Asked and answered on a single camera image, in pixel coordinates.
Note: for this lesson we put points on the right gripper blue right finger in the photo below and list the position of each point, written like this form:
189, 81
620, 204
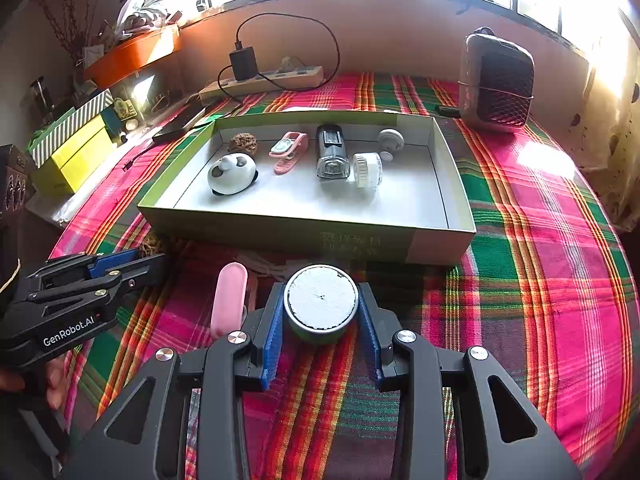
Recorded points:
368, 315

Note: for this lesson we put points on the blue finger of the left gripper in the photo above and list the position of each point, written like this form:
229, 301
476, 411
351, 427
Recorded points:
145, 271
103, 264

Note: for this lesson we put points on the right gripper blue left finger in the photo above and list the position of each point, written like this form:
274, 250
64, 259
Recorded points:
272, 342

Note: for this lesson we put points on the round white green suction holder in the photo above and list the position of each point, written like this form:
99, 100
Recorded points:
320, 302

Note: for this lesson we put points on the pink oblong case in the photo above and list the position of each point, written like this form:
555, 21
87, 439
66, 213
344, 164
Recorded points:
229, 300

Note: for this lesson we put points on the brown wrinkled walnut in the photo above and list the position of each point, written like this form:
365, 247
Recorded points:
153, 244

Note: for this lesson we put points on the person's left hand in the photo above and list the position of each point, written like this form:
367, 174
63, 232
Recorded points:
54, 377

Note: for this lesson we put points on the yellow box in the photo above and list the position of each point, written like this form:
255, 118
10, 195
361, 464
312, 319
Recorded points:
74, 161

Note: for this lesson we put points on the green white striped box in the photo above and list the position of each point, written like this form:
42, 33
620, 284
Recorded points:
48, 140

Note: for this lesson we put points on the black smartphone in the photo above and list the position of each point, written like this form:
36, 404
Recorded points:
182, 123

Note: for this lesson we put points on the white panda-shaped gadget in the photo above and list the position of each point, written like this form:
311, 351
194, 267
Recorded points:
232, 174

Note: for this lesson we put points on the green shallow cardboard box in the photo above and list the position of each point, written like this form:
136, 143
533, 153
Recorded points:
418, 214

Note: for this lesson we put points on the plaid pink green bedsheet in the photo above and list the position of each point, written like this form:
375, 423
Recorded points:
545, 286

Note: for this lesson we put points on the orange planter tray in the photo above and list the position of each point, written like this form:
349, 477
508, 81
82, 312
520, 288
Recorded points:
133, 55

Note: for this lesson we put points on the white mushroom-shaped knob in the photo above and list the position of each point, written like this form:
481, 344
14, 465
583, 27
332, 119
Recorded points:
390, 142

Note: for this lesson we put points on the pink white clip device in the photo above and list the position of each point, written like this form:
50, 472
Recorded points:
288, 150

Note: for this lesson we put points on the dried red branch stems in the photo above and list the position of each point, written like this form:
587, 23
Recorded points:
71, 22

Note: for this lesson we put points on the black charger adapter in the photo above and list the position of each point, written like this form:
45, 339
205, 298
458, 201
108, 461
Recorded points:
243, 63

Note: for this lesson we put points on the beige power strip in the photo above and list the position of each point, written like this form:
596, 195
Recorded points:
300, 78

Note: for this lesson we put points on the grey mesh portable speaker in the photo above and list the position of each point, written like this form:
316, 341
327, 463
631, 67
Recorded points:
496, 82

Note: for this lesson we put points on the cream patterned curtain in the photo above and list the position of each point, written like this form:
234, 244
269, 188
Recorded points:
607, 149

